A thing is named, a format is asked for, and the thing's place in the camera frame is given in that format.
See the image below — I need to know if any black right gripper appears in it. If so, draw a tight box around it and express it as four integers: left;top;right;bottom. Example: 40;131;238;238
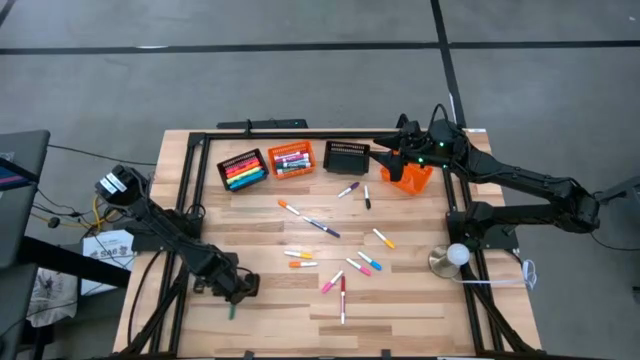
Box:
369;118;470;182

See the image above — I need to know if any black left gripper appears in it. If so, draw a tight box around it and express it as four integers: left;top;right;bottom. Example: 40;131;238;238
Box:
192;252;261;305

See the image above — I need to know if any light blue highlighter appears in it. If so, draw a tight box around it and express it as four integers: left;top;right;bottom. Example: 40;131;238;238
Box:
228;172;266;187
230;175;267;191

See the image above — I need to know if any yellow-green highlighter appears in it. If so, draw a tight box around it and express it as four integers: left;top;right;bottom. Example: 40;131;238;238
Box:
227;168;264;183

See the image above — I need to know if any orange highlighter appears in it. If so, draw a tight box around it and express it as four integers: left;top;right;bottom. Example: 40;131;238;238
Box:
227;164;263;179

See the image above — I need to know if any pink highlighter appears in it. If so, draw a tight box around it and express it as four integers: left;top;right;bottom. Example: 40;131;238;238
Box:
224;157;261;171
225;160;262;175

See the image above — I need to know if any orange plastic basket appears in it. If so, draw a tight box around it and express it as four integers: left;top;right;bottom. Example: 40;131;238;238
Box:
267;140;318;180
379;149;435;197

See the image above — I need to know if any black plastic basket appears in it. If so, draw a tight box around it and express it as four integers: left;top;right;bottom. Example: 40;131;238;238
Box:
322;140;372;176
216;148;270;193

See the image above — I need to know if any small pink marker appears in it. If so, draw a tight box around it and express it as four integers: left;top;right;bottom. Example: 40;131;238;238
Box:
345;257;373;279
321;269;345;295

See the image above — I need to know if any small light blue marker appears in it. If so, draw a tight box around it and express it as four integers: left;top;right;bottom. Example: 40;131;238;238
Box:
356;251;384;272

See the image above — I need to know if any brass lamp white bulb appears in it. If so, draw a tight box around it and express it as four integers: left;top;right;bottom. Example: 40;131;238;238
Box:
427;242;472;280

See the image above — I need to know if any black bar device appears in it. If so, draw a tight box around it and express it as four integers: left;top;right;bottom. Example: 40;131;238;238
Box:
216;118;310;131

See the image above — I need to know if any black beam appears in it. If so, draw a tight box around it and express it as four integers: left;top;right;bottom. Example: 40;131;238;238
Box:
19;235;132;290

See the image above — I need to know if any white cloth bag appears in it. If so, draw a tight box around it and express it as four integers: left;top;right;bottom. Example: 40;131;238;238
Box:
27;267;79;329

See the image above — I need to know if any black cable bundle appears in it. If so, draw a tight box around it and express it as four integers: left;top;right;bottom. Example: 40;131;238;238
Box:
127;249;194;357
462;264;536;357

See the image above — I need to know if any black aluminium table frame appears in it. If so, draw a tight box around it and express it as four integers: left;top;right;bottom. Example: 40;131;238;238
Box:
114;128;539;360

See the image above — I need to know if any yellow cable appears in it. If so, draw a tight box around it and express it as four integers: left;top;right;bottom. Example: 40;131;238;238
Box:
92;194;119;229

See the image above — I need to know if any black floor cable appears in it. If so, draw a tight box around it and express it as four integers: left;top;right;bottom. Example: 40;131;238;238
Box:
589;232;640;253
48;143;159;167

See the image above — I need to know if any white cable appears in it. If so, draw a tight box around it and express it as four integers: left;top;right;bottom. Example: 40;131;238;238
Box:
452;258;539;292

